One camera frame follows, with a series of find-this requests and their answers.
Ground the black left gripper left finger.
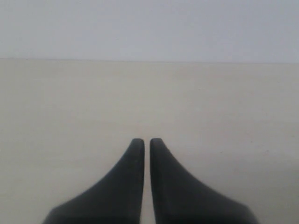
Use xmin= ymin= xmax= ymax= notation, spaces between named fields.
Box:
xmin=44 ymin=138 xmax=145 ymax=224

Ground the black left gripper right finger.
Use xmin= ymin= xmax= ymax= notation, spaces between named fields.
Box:
xmin=150 ymin=138 xmax=257 ymax=224

